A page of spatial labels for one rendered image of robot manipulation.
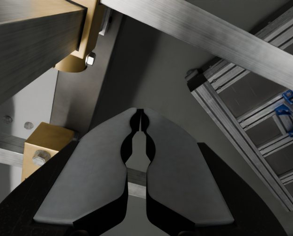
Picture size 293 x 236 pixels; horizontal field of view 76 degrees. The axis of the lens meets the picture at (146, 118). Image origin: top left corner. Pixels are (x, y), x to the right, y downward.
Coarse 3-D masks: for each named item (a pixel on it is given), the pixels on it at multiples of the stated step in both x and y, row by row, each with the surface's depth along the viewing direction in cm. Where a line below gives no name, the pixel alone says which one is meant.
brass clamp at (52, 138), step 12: (36, 132) 26; (48, 132) 27; (60, 132) 28; (72, 132) 29; (24, 144) 25; (36, 144) 25; (48, 144) 25; (60, 144) 26; (24, 156) 26; (24, 168) 27; (36, 168) 27
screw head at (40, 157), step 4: (36, 152) 25; (40, 152) 25; (44, 152) 25; (36, 156) 24; (40, 156) 24; (44, 156) 25; (48, 156) 25; (36, 160) 24; (40, 160) 24; (44, 160) 24; (36, 164) 25; (40, 164) 25
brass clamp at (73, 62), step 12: (72, 0) 15; (84, 0) 15; (96, 0) 16; (96, 12) 17; (84, 24) 16; (96, 24) 18; (84, 36) 17; (96, 36) 20; (84, 48) 17; (72, 60) 18; (84, 60) 20; (72, 72) 19
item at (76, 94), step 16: (112, 16) 28; (112, 32) 29; (96, 48) 31; (112, 48) 31; (96, 64) 32; (64, 80) 33; (80, 80) 34; (96, 80) 34; (64, 96) 35; (80, 96) 35; (96, 96) 35; (64, 112) 37; (80, 112) 37; (96, 112) 45; (80, 128) 39
